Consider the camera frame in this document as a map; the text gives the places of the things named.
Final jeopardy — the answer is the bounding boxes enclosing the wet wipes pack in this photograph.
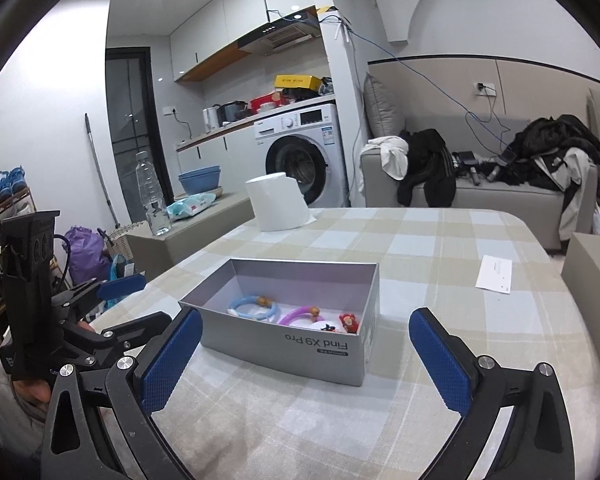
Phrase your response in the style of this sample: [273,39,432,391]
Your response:
[166,192,216,222]

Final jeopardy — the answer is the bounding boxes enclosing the white wall cabinets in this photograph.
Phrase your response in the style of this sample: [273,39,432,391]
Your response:
[170,0,271,83]

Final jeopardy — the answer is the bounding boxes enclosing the yellow box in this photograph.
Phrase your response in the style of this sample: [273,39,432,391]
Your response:
[275,75,321,90]

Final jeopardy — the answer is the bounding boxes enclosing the dark glass door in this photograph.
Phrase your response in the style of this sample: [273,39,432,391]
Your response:
[105,47,173,226]

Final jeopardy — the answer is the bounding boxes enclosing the blue cable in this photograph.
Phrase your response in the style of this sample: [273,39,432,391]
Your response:
[320,7,511,161]

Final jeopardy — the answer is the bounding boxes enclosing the white garment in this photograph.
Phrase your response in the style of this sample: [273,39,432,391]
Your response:
[362,136,410,181]

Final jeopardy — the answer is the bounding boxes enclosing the black jacket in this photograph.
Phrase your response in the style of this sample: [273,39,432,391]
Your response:
[510,114,600,176]

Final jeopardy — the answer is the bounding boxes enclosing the white paper towel roll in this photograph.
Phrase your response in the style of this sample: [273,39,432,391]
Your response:
[245,172,317,232]

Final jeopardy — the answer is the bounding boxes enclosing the black rice cooker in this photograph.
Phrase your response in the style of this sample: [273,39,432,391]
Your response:
[217,101,248,123]

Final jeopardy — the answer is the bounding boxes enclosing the shoe rack with shoes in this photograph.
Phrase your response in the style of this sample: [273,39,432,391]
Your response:
[0,165,36,341]

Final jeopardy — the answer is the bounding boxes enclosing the grey mop handle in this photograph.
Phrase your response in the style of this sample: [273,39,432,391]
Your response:
[84,113,122,231]

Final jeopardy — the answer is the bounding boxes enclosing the white paper sheet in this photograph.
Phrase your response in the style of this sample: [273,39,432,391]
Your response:
[475,255,513,293]

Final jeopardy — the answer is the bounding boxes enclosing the black striped garment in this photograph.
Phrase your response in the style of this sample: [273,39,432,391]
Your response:
[396,129,457,208]

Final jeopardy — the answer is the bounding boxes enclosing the white washing machine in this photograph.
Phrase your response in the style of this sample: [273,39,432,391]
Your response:
[253,102,351,208]

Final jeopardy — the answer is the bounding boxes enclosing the purple bracelet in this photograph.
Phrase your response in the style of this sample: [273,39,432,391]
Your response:
[278,305,326,326]

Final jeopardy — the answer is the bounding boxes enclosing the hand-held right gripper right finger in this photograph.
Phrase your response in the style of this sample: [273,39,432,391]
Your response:
[408,307,576,480]

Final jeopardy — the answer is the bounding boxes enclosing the white grey jacket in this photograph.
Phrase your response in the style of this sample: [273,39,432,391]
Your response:
[530,147,600,243]

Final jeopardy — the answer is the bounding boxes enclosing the grey cardboard box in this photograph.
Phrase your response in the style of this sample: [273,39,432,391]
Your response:
[178,258,381,387]

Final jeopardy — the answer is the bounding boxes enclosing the person's left hand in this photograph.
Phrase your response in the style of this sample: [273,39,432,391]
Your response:
[7,377,53,418]

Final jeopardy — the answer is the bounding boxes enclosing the grey side cabinet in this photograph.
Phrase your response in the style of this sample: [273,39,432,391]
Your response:
[125,192,261,281]

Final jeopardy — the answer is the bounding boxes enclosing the blue plastic basin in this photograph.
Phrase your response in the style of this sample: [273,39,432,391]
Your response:
[178,166,222,195]

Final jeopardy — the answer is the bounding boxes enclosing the range hood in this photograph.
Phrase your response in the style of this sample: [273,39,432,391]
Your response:
[240,5,323,57]

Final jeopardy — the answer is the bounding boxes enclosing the grey pillow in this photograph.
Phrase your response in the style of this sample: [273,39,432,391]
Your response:
[362,74,407,143]

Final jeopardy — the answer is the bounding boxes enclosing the blue ring bracelet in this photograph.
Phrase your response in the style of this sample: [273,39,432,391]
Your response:
[226,295,281,323]

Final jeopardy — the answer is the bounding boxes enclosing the checkered tablecloth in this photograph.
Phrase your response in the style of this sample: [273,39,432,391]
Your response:
[85,207,600,480]

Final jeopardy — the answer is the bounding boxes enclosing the clear plastic water bottle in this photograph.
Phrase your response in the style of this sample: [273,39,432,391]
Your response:
[136,151,172,236]

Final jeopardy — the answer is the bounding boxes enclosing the purple plastic bag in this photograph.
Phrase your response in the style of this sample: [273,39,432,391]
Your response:
[62,226,111,286]

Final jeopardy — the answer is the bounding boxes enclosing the person's left forearm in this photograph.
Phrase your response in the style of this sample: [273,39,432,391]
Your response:
[0,360,46,453]

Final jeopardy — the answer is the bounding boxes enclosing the woven basket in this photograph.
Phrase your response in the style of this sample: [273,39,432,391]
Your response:
[105,227,131,261]

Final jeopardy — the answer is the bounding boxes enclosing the grey sofa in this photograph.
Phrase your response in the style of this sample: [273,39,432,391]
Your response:
[360,115,600,256]

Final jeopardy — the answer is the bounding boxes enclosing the kitchen counter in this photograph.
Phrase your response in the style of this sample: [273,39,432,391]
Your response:
[175,92,338,153]

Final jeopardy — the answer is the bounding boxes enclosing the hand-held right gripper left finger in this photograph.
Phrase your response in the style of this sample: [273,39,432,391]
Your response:
[40,307,203,480]

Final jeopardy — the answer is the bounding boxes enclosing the black electronic device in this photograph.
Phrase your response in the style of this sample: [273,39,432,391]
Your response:
[452,150,481,181]

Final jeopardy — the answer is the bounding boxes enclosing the blue bag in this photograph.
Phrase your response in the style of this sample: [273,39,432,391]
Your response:
[109,254,138,281]

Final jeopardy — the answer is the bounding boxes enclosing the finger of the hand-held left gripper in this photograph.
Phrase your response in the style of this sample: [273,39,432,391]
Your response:
[52,272,147,312]
[80,311,173,361]

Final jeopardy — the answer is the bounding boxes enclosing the red basket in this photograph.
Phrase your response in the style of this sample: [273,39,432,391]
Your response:
[250,92,283,113]

